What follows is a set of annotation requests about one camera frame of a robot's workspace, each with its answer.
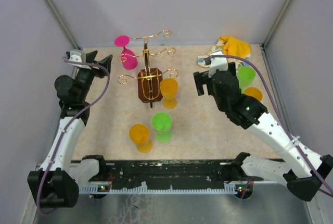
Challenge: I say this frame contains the yellow patterned cloth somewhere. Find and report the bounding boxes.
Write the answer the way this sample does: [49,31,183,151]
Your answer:
[197,36,251,68]

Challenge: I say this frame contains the green wine glass front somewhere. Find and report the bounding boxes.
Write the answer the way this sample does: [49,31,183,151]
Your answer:
[151,112,172,142]

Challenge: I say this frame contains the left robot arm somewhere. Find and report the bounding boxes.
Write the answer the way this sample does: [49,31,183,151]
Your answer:
[27,49,113,215]

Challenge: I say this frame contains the green wine glass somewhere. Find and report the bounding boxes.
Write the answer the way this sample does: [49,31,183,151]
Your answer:
[151,112,172,142]
[237,66,256,91]

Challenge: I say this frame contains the orange wine glass front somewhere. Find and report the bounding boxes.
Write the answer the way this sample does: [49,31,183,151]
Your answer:
[129,124,152,153]

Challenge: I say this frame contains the pink wine glass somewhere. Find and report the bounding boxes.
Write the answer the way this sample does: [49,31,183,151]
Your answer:
[114,35,138,70]

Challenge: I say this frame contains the orange wine glass by rack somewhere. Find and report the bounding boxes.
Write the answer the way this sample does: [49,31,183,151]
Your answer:
[160,78,178,109]

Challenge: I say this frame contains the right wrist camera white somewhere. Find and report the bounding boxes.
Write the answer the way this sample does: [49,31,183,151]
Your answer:
[204,57,228,77]

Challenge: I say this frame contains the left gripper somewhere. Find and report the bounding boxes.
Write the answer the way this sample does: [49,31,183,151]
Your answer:
[75,50,112,101]

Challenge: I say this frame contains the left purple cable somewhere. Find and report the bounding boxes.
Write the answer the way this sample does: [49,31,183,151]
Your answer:
[35,57,111,216]

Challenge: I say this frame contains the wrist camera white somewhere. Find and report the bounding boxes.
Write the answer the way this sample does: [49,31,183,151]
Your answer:
[65,49,86,67]
[204,57,228,77]

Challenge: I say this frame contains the gold wine glass rack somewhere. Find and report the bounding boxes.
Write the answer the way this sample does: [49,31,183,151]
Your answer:
[118,29,179,107]

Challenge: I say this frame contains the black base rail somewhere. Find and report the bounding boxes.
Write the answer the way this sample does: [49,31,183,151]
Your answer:
[78,158,263,200]

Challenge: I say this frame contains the orange wine glass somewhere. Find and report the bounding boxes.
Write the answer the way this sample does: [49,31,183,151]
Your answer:
[244,87,263,102]
[129,124,152,153]
[160,78,178,109]

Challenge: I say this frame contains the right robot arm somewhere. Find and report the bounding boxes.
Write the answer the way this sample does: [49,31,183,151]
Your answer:
[193,63,332,202]

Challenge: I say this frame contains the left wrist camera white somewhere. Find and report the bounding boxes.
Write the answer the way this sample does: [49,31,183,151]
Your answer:
[65,49,86,67]

